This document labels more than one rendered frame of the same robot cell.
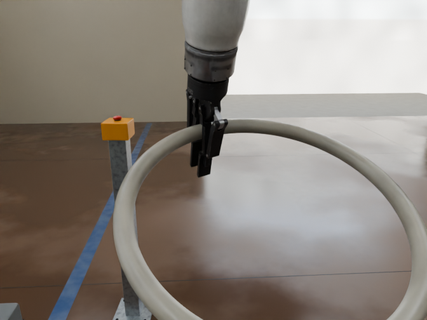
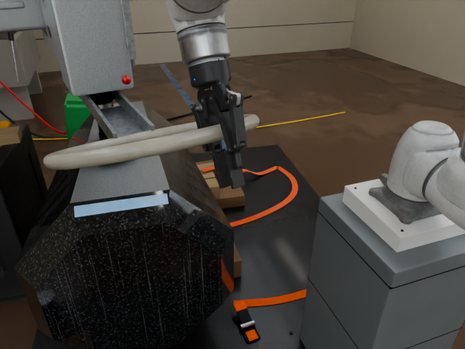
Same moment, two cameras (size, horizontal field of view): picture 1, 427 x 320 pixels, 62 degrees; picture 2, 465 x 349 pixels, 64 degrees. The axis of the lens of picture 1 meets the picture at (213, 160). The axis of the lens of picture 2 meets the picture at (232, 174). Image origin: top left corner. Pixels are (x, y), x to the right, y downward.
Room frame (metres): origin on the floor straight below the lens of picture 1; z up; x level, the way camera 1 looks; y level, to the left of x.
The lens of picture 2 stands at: (1.33, -0.13, 1.54)
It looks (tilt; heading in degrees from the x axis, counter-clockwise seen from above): 30 degrees down; 164
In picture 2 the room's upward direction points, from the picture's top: straight up
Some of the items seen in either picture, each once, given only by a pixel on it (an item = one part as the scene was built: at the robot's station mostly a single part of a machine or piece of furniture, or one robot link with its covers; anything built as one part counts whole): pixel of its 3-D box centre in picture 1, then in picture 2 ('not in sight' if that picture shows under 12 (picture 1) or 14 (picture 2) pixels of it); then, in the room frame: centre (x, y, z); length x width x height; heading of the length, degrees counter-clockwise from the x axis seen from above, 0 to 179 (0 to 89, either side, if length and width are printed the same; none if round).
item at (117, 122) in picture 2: not in sight; (107, 103); (-0.02, -0.22, 1.09); 0.69 x 0.19 x 0.05; 14
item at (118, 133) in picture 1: (126, 225); not in sight; (1.59, 0.44, 0.54); 0.20 x 0.20 x 1.09; 88
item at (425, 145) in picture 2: not in sight; (424, 158); (0.54, 0.68, 1.03); 0.18 x 0.16 x 0.22; 1
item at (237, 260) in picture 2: not in sight; (224, 252); (-0.24, 0.26, 0.07); 0.30 x 0.12 x 0.12; 179
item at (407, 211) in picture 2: not in sight; (405, 191); (0.51, 0.68, 0.89); 0.22 x 0.18 x 0.06; 4
